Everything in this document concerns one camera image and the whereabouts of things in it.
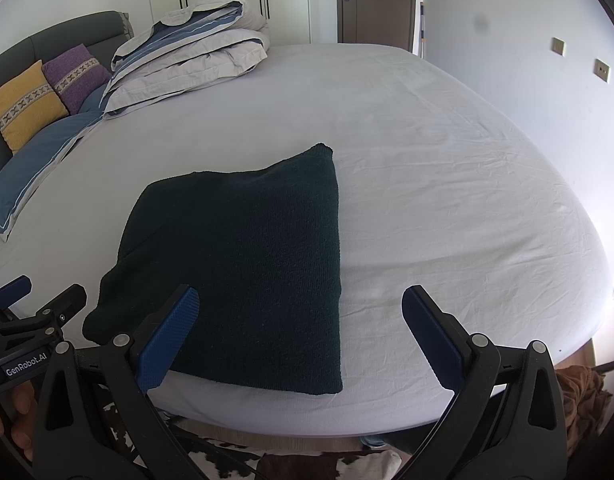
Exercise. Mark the dark grey headboard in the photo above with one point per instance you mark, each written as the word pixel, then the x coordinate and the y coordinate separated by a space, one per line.
pixel 62 35

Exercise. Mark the purple cushion with patterned band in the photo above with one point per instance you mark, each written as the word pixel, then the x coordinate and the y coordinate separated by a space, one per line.
pixel 77 77

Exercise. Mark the dark green knit sweater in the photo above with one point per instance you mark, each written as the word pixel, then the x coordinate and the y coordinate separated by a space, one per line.
pixel 247 260

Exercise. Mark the yellow cushion with patterned band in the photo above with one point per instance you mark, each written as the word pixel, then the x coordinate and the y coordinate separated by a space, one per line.
pixel 24 105

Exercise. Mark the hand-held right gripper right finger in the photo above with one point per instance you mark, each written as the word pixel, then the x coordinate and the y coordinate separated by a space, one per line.
pixel 432 332

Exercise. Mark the blue pillow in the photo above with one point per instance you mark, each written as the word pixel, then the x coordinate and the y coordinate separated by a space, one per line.
pixel 37 165

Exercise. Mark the folded grey and blue duvet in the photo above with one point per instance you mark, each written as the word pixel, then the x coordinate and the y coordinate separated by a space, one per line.
pixel 197 55

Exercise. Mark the bed with white sheet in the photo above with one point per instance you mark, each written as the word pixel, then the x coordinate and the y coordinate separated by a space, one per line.
pixel 437 185

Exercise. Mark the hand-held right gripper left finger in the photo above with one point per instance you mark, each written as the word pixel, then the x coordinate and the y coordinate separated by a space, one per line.
pixel 172 340

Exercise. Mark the brown wooden door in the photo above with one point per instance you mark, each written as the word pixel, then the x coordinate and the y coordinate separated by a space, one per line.
pixel 377 0

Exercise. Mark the person's left hand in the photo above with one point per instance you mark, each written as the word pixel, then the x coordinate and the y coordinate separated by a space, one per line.
pixel 23 412

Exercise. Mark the thin pole with orange bands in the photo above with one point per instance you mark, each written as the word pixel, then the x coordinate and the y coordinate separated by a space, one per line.
pixel 423 30

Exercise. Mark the brown crumpled cloth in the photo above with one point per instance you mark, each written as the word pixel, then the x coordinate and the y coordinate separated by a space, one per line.
pixel 584 400

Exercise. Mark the brass wall socket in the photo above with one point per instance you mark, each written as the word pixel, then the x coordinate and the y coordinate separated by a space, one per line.
pixel 602 70
pixel 559 46

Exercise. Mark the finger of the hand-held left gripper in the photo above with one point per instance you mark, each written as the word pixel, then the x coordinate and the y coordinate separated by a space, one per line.
pixel 14 290
pixel 67 300

